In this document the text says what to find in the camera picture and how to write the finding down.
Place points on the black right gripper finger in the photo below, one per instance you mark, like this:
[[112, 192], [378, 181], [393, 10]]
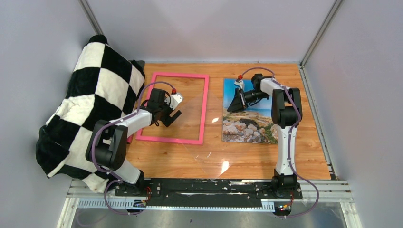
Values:
[[238, 94], [236, 105]]

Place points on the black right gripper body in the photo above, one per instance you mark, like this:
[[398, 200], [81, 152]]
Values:
[[252, 96]]

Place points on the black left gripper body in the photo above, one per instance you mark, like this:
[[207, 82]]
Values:
[[166, 110]]

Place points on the landscape beach photo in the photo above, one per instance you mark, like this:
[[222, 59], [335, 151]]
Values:
[[252, 125]]

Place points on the pink picture frame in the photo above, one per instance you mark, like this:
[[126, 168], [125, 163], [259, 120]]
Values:
[[138, 135]]

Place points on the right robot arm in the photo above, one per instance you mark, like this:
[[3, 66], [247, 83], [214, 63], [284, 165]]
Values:
[[286, 115]]

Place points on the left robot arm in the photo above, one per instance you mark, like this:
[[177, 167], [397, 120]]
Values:
[[108, 143]]

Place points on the black white checkered pillow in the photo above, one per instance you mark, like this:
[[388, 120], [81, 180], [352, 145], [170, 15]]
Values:
[[103, 86]]

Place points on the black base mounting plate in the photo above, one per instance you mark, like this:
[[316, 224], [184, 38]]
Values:
[[218, 193]]

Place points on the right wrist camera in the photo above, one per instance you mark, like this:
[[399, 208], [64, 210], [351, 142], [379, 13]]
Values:
[[239, 83]]

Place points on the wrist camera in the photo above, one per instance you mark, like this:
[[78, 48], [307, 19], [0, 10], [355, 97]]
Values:
[[175, 99], [239, 83]]

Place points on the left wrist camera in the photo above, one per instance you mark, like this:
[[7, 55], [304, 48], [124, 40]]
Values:
[[175, 99]]

